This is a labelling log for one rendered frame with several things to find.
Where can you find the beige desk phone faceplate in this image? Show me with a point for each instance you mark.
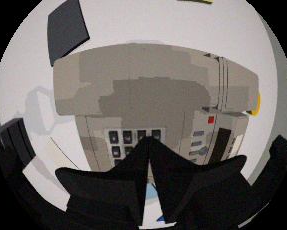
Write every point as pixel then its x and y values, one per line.
pixel 199 136

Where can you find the light blue sticky note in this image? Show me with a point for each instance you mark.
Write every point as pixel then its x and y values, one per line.
pixel 151 191

